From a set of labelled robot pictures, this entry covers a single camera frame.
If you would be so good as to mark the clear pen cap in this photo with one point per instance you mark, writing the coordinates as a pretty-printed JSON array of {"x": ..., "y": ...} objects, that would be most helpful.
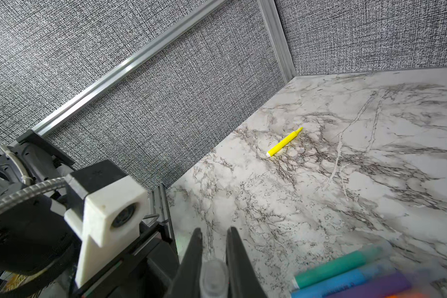
[{"x": 214, "y": 279}]

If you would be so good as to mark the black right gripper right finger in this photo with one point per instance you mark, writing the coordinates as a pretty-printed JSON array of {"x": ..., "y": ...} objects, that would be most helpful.
[{"x": 243, "y": 282}]

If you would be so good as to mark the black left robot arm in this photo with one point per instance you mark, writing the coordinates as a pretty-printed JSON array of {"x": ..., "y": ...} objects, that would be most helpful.
[{"x": 35, "y": 239}]

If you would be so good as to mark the yellow highlighter pen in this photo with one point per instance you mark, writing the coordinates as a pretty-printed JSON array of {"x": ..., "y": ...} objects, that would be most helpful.
[{"x": 283, "y": 142}]

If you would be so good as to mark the orange pen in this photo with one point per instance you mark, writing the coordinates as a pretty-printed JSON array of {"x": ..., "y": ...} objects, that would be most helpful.
[{"x": 410, "y": 294}]

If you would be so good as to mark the green pen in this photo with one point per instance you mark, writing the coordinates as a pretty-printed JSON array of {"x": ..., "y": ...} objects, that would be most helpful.
[{"x": 340, "y": 265}]

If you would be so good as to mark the blue pen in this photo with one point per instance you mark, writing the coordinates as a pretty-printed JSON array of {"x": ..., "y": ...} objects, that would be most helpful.
[{"x": 346, "y": 280}]

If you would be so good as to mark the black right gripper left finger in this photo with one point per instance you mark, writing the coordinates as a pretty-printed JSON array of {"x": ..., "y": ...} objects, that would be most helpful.
[{"x": 186, "y": 282}]

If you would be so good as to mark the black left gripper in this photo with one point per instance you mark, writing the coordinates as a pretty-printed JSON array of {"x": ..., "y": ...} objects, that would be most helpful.
[{"x": 145, "y": 269}]

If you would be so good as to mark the purple pen middle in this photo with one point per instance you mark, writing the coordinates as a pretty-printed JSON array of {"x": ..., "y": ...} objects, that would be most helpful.
[{"x": 378, "y": 288}]

